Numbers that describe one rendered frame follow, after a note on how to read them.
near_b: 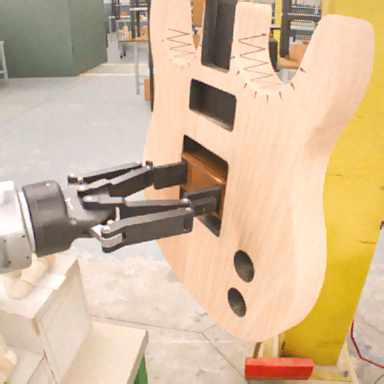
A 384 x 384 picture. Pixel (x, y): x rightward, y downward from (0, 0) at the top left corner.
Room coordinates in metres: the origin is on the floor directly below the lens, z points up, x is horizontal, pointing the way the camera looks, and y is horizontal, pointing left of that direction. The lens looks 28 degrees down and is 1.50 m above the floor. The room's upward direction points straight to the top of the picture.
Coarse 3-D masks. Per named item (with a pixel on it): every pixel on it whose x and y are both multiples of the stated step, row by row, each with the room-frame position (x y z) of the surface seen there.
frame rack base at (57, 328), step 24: (72, 264) 0.48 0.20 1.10; (0, 288) 0.41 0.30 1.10; (48, 288) 0.42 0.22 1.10; (72, 288) 0.46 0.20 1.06; (0, 312) 0.37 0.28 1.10; (24, 312) 0.36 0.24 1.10; (48, 312) 0.39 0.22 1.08; (72, 312) 0.45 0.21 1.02; (24, 336) 0.36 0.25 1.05; (48, 336) 0.37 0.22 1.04; (72, 336) 0.43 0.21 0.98; (48, 360) 0.35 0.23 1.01; (72, 360) 0.41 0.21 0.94
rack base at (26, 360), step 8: (8, 344) 0.37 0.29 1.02; (16, 352) 0.35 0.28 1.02; (24, 352) 0.35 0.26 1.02; (32, 352) 0.36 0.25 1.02; (24, 360) 0.34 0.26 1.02; (32, 360) 0.34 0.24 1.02; (40, 360) 0.34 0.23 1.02; (16, 368) 0.32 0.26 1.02; (24, 368) 0.32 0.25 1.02; (32, 368) 0.33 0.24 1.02; (40, 368) 0.33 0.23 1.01; (48, 368) 0.35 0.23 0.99; (8, 376) 0.31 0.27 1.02; (16, 376) 0.31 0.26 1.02; (24, 376) 0.31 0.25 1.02; (32, 376) 0.31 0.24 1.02; (40, 376) 0.33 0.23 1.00; (48, 376) 0.34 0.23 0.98
